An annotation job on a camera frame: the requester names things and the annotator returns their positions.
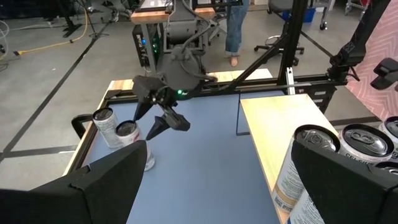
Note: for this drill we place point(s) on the white Celsius Peach Vibe can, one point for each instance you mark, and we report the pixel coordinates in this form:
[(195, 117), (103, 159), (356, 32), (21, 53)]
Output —
[(130, 137)]

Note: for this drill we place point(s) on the blue table mat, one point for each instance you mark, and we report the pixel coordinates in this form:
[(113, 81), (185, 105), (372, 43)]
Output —
[(202, 161)]

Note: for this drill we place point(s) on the black bracket block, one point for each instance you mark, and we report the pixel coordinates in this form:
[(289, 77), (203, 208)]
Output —
[(387, 73)]

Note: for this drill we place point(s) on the black floor stand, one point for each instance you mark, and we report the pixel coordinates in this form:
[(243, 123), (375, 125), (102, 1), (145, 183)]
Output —
[(72, 29)]

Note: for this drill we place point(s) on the black office chair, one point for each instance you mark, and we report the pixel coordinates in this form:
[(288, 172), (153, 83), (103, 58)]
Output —
[(278, 5)]

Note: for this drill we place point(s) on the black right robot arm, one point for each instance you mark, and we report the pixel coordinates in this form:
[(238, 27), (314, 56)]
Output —
[(180, 68)]

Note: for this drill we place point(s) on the light wooden board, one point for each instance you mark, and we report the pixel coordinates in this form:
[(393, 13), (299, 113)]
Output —
[(273, 130)]

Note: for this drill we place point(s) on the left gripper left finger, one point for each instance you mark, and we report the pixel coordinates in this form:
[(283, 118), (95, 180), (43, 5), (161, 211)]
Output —
[(77, 199)]

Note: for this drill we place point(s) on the wooden workstation table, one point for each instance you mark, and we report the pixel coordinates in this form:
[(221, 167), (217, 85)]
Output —
[(146, 17)]

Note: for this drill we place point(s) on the person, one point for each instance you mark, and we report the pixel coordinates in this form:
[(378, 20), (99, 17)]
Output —
[(234, 28)]

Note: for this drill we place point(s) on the blue bin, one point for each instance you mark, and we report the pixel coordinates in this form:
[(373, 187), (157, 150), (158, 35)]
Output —
[(309, 15)]

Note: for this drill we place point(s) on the pink chevron panel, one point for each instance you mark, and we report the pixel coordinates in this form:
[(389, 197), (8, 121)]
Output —
[(379, 62)]

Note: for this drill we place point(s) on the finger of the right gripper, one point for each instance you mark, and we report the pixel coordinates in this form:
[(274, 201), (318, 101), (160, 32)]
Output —
[(142, 109), (160, 126)]

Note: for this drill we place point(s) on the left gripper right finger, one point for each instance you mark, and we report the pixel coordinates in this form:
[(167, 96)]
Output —
[(357, 199)]

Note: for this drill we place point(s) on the clear tube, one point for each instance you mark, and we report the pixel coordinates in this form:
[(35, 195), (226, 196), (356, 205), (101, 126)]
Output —
[(107, 130), (292, 174), (363, 143)]

